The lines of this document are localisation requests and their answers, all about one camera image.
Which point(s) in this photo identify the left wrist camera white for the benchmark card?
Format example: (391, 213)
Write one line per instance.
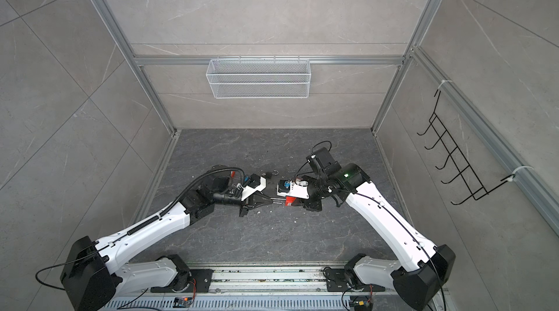
(255, 184)

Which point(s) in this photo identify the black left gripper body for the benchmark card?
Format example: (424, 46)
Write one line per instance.
(247, 205)

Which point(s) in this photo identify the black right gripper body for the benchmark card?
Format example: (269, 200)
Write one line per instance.
(313, 202)

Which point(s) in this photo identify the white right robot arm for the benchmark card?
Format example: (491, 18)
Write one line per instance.
(420, 269)

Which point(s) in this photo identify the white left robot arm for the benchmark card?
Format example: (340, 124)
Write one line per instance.
(97, 271)

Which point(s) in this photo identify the red safety padlock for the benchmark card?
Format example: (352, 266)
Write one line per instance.
(291, 201)

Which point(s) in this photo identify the black wire hook rack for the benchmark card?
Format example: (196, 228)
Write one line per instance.
(457, 160)

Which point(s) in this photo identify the white wire mesh basket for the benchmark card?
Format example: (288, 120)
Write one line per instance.
(259, 78)

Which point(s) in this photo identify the metal base rail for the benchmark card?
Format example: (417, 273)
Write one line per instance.
(237, 286)

